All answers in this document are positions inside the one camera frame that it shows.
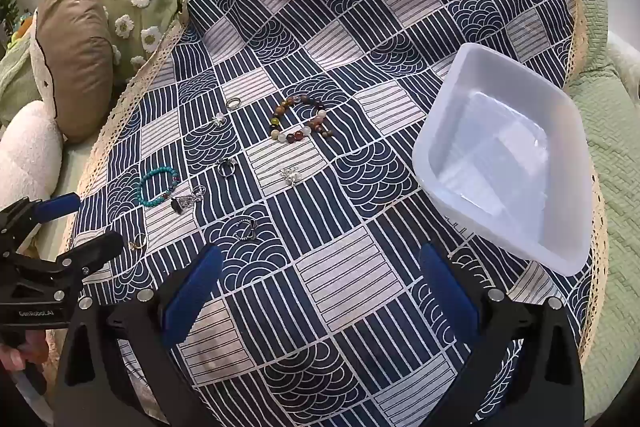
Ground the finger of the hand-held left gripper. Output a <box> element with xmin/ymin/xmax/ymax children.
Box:
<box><xmin>10</xmin><ymin>232</ymin><xmax>125</xmax><ymax>293</ymax></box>
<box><xmin>0</xmin><ymin>193</ymin><xmax>82</xmax><ymax>253</ymax></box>

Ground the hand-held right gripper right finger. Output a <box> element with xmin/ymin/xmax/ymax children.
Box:
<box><xmin>419</xmin><ymin>241</ymin><xmax>586</xmax><ymax>427</ymax></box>

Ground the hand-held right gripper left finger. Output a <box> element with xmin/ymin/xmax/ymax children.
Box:
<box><xmin>54</xmin><ymin>243</ymin><xmax>226</xmax><ymax>427</ymax></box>

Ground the white plastic tray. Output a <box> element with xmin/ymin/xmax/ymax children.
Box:
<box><xmin>411</xmin><ymin>42</ymin><xmax>597</xmax><ymax>278</ymax></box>

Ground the person's left hand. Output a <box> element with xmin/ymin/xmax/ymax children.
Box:
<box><xmin>0</xmin><ymin>332</ymin><xmax>51</xmax><ymax>374</ymax></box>

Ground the white fluffy cushion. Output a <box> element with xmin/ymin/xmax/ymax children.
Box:
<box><xmin>0</xmin><ymin>99</ymin><xmax>63</xmax><ymax>210</ymax></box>

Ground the silver tassel pendant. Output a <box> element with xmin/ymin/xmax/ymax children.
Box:
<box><xmin>171</xmin><ymin>186</ymin><xmax>208</xmax><ymax>214</ymax></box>

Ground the brown pillow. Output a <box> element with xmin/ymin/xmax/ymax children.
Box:
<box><xmin>30</xmin><ymin>0</ymin><xmax>118</xmax><ymax>144</ymax></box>

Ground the green plant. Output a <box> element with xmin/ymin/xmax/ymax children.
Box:
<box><xmin>0</xmin><ymin>0</ymin><xmax>20</xmax><ymax>32</ymax></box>

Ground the blue white patterned cloth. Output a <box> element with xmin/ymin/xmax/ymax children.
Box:
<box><xmin>65</xmin><ymin>0</ymin><xmax>610</xmax><ymax>427</ymax></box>

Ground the turquoise bead bracelet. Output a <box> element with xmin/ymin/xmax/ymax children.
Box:
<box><xmin>136</xmin><ymin>164</ymin><xmax>182</xmax><ymax>208</ymax></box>

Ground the brown mixed bead bracelet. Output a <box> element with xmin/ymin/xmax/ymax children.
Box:
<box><xmin>269</xmin><ymin>94</ymin><xmax>335</xmax><ymax>144</ymax></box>

